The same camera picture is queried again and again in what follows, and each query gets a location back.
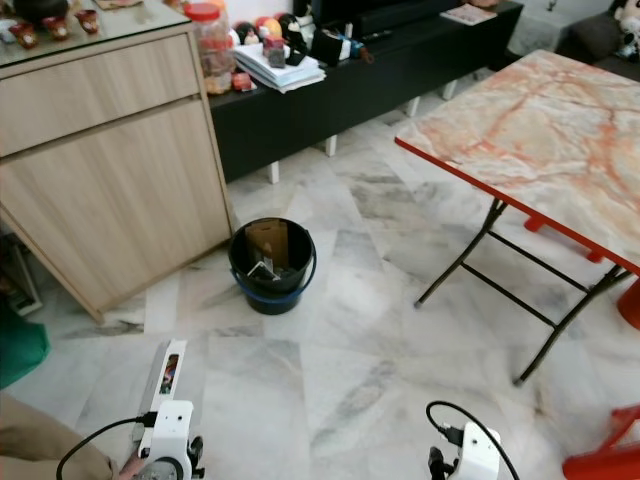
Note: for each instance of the person's leg in khaki trousers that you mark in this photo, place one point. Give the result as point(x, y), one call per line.
point(45, 445)

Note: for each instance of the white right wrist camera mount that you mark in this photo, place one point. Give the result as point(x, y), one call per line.
point(477, 450)

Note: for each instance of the red-lidded plastic jar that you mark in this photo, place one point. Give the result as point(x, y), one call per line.
point(215, 55)

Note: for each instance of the orange round ornament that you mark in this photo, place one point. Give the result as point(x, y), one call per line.
point(268, 27)

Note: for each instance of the small dark jar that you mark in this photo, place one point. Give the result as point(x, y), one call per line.
point(274, 53)

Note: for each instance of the black pouch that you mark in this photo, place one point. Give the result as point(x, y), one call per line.
point(332, 47)

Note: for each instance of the small red tea cup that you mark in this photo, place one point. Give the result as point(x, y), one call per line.
point(58, 28)
point(87, 21)
point(24, 36)

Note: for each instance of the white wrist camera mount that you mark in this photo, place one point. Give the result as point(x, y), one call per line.
point(477, 450)
point(175, 428)

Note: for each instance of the dark teapot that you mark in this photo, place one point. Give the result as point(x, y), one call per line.
point(47, 9)

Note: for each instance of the person's bare hand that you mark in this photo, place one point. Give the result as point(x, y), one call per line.
point(133, 468)

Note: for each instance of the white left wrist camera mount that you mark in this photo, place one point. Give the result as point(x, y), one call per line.
point(175, 428)

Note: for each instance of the red plastic stool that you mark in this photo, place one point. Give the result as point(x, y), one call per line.
point(605, 455)
point(631, 305)

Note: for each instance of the brown cardboard piece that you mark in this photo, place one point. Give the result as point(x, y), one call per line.
point(267, 242)

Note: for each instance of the black television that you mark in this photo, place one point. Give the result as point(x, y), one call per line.
point(380, 10)

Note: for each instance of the black bucket rubbish bin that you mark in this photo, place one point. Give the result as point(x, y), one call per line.
point(271, 299)

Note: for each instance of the light wooden cabinet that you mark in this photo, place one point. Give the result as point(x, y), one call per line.
point(110, 200)

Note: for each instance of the black and white figurine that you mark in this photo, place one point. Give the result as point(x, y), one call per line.
point(298, 27)

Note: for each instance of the black low TV console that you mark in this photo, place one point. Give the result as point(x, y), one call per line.
point(390, 78)

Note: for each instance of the thin magazine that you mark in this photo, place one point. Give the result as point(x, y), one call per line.
point(468, 14)

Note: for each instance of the long white carton box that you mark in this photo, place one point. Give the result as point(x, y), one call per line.
point(163, 385)

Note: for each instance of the dark grey ottoman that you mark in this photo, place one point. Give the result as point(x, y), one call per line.
point(590, 38)

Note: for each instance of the stack of white papers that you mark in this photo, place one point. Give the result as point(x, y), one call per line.
point(285, 77)

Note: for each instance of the stack of magazines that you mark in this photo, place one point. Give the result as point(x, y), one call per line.
point(20, 280)

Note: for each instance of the marble-top red-edged folding table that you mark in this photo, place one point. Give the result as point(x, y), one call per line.
point(530, 130)

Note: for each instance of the green bag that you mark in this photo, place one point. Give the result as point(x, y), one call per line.
point(20, 350)

